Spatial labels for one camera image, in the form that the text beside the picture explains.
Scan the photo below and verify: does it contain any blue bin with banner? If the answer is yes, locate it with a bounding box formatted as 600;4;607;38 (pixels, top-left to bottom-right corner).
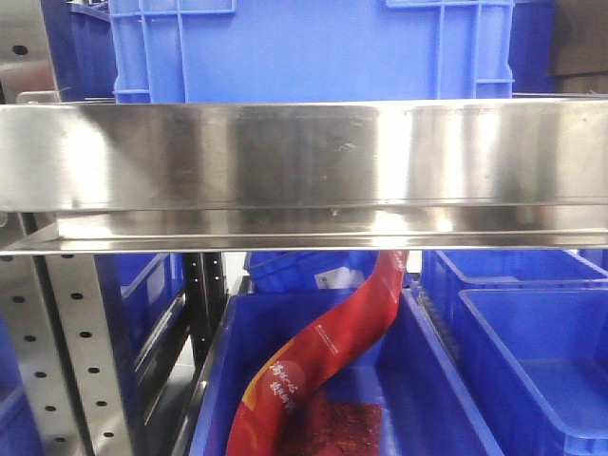
190;283;501;455

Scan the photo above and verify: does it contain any blue bin lower right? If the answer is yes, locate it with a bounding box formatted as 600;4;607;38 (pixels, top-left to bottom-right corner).
421;250;607;455

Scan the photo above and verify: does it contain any red printed banner strip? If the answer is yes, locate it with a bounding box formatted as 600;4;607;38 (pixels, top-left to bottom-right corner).
226;250;409;455

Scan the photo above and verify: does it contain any blue crate on shelf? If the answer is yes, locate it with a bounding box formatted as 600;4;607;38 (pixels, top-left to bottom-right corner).
109;1;514;103

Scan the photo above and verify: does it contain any perforated steel shelf upright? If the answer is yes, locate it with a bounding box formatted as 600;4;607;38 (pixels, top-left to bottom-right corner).
0;213;139;456

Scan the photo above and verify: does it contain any stainless steel shelf rail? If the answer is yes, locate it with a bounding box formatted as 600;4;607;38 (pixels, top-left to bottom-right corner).
1;98;607;255

